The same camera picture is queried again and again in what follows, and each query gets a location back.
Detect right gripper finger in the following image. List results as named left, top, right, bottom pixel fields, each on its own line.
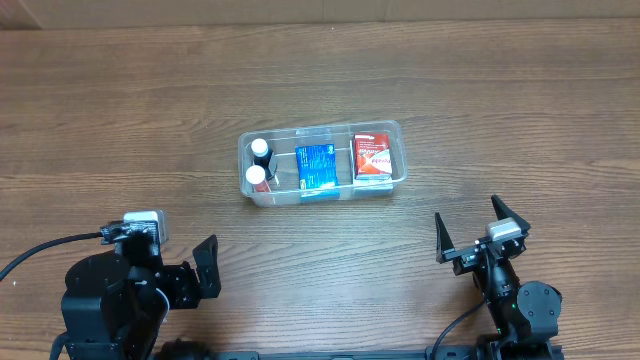
left=434, top=212, right=456, bottom=263
left=491, top=194, right=531, bottom=233

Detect orange tube white cap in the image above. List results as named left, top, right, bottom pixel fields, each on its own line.
left=245, top=165, right=271, bottom=192

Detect red medicine box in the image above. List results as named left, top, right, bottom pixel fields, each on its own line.
left=353, top=133, right=392, bottom=180

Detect black bottle white cap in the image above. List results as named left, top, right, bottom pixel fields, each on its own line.
left=250, top=138, right=277, bottom=180

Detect blue medicine box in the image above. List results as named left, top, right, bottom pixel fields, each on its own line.
left=296, top=144, right=340, bottom=202

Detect white bandage box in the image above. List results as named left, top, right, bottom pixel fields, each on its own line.
left=353, top=177, right=394, bottom=191

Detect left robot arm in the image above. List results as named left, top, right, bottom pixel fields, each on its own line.
left=50, top=232, right=221, bottom=359

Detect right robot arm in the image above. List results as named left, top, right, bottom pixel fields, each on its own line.
left=425, top=195, right=564, bottom=359

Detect clear plastic container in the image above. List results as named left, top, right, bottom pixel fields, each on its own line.
left=238, top=120, right=408, bottom=207

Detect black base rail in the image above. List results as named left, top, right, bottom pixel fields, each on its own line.
left=154, top=339, right=566, bottom=360

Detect left black cable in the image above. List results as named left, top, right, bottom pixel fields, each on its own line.
left=0, top=231, right=106, bottom=282

